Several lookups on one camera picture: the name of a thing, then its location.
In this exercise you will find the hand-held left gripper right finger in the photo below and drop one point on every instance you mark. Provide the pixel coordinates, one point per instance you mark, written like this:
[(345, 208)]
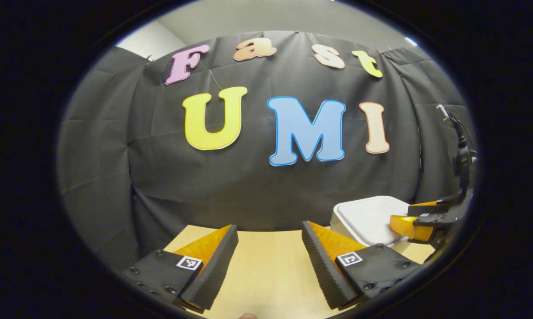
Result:
[(324, 270)]

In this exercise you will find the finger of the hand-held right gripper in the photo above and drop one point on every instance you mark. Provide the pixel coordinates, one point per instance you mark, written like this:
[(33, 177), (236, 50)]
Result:
[(406, 226), (426, 208)]

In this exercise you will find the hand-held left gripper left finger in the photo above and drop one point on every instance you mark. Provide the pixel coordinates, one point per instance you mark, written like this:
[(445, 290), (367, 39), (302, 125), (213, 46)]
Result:
[(218, 270)]

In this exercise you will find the white desktop garbage bin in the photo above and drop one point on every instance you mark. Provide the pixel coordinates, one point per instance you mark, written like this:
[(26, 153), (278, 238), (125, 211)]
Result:
[(364, 217)]

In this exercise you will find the wooden desktop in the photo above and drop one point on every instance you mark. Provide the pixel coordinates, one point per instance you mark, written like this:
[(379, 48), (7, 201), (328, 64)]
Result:
[(266, 274)]

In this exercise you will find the ceiling light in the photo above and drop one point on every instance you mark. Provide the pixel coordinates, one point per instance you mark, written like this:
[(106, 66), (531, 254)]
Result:
[(411, 41)]

